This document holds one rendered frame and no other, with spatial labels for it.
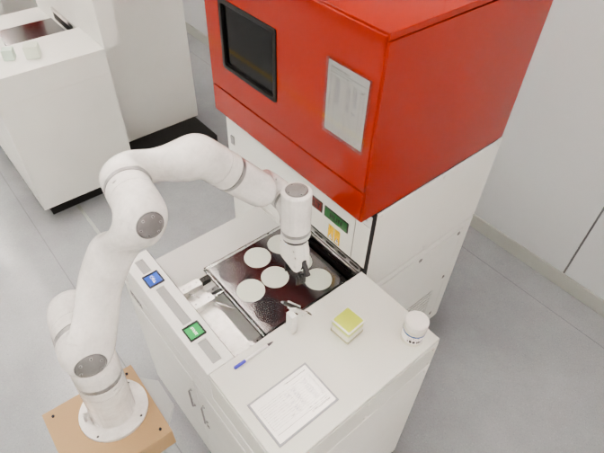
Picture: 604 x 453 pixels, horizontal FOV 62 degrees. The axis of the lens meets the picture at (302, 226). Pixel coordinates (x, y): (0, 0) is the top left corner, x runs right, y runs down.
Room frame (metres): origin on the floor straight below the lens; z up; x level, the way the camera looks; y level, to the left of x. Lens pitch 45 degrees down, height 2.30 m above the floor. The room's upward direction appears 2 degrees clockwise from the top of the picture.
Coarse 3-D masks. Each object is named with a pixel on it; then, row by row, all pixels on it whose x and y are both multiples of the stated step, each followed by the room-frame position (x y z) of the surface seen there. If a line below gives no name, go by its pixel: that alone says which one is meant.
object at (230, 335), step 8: (200, 296) 1.05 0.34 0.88; (216, 304) 1.02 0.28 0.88; (200, 312) 0.98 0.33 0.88; (208, 312) 0.98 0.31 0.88; (216, 312) 0.98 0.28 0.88; (208, 320) 0.95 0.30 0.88; (216, 320) 0.95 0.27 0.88; (224, 320) 0.95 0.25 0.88; (216, 328) 0.92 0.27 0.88; (224, 328) 0.92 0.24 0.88; (232, 328) 0.92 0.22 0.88; (224, 336) 0.89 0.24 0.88; (232, 336) 0.89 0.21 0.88; (240, 336) 0.89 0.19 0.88; (232, 344) 0.86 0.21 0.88; (240, 344) 0.86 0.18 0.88
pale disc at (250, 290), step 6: (246, 282) 1.10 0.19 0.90; (252, 282) 1.10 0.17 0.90; (258, 282) 1.10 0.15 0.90; (240, 288) 1.07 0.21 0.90; (246, 288) 1.08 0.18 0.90; (252, 288) 1.08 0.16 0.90; (258, 288) 1.08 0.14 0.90; (264, 288) 1.08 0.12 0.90; (240, 294) 1.05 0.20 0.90; (246, 294) 1.05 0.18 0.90; (252, 294) 1.05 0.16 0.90; (258, 294) 1.05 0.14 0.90; (246, 300) 1.02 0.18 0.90; (252, 300) 1.02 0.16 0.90
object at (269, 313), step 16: (240, 256) 1.22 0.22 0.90; (272, 256) 1.23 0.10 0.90; (224, 272) 1.14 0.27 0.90; (240, 272) 1.14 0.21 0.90; (256, 272) 1.15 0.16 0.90; (288, 272) 1.15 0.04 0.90; (272, 288) 1.08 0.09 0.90; (288, 288) 1.08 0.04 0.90; (304, 288) 1.09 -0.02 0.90; (240, 304) 1.01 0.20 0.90; (256, 304) 1.01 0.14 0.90; (272, 304) 1.01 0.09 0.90; (304, 304) 1.02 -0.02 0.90; (256, 320) 0.94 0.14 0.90; (272, 320) 0.95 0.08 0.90
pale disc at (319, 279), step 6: (312, 270) 1.17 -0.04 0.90; (318, 270) 1.17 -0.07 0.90; (324, 270) 1.17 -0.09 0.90; (312, 276) 1.14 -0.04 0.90; (318, 276) 1.14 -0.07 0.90; (324, 276) 1.14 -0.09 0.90; (330, 276) 1.14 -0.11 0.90; (306, 282) 1.11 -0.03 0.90; (312, 282) 1.11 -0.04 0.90; (318, 282) 1.11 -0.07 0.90; (324, 282) 1.11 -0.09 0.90; (330, 282) 1.11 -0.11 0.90; (312, 288) 1.09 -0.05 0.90; (318, 288) 1.09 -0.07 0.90; (324, 288) 1.09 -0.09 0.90
